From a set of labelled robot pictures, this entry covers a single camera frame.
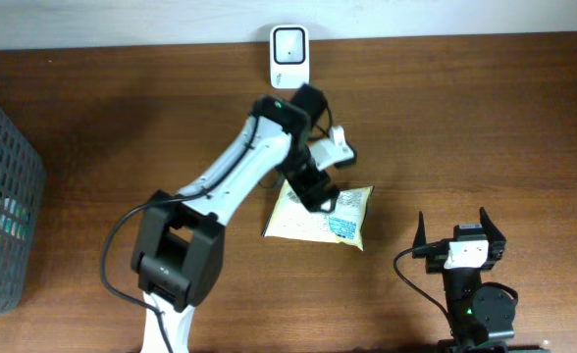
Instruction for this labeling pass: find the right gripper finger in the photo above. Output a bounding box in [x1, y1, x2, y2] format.
[479, 207, 506, 260]
[411, 212, 427, 258]

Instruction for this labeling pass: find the pale yellow snack bag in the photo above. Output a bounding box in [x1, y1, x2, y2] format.
[263, 181, 374, 251]

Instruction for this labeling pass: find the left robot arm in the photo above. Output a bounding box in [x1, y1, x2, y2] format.
[131, 84, 356, 352]

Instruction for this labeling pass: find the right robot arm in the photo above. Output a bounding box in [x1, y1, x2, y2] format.
[412, 209, 518, 352]

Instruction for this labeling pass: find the white barcode scanner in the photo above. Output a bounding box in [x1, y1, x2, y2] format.
[269, 25, 310, 89]

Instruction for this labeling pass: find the grey plastic mesh basket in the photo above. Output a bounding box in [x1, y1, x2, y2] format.
[0, 108, 46, 316]

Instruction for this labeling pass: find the right black cable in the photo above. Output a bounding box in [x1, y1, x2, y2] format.
[393, 242, 459, 344]

